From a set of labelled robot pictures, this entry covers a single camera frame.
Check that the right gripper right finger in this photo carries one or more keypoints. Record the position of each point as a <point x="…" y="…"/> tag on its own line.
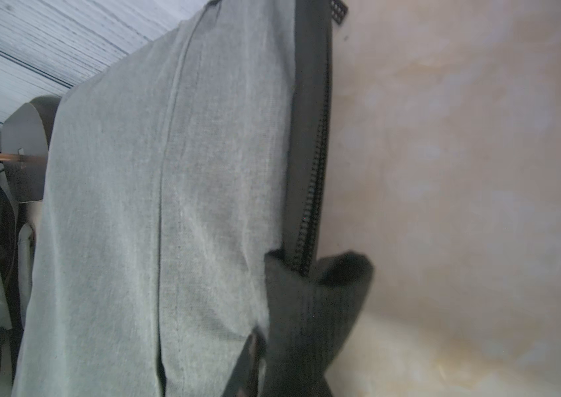
<point x="323" y="389"/>

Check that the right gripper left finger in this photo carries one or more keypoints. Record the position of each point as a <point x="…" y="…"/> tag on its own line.
<point x="244" y="379"/>

